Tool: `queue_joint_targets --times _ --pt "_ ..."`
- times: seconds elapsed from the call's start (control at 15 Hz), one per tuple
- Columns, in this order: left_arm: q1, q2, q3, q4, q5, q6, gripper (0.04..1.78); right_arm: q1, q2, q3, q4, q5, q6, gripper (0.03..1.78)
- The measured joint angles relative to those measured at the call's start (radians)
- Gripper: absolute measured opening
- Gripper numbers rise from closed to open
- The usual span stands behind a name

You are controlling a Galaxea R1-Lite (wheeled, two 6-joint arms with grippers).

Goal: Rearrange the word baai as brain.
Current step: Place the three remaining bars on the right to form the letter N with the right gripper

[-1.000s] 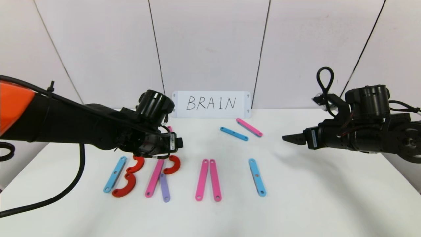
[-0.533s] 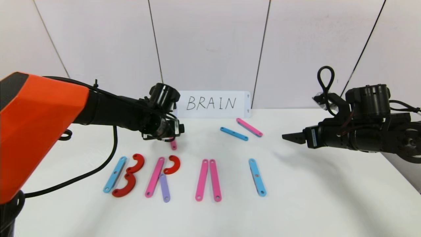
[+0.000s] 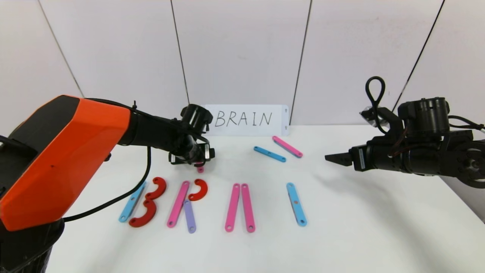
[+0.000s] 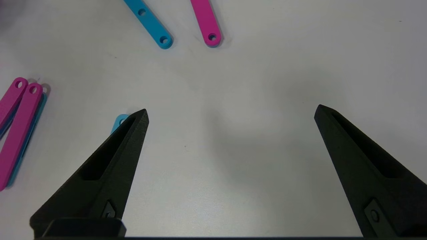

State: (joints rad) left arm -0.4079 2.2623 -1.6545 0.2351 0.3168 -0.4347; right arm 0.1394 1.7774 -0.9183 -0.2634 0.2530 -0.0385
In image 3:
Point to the red curved letter piece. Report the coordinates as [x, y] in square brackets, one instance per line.
[202, 189]
[152, 214]
[163, 187]

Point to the black right camera bracket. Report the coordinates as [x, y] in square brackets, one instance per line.
[394, 122]

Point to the purple short bar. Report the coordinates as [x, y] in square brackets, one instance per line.
[189, 218]

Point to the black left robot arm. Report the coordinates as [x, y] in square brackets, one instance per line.
[68, 159]

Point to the blue flat bar with holes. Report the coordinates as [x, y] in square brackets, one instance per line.
[269, 154]
[296, 204]
[129, 206]

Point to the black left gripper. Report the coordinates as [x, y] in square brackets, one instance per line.
[192, 156]

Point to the pink bar with holes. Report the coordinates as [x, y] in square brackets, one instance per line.
[232, 208]
[287, 146]
[178, 204]
[200, 169]
[247, 208]

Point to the white BRAIN sign card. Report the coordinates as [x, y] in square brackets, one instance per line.
[250, 130]

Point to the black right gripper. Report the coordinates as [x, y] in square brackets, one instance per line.
[359, 158]

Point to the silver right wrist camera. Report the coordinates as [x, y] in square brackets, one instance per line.
[368, 113]

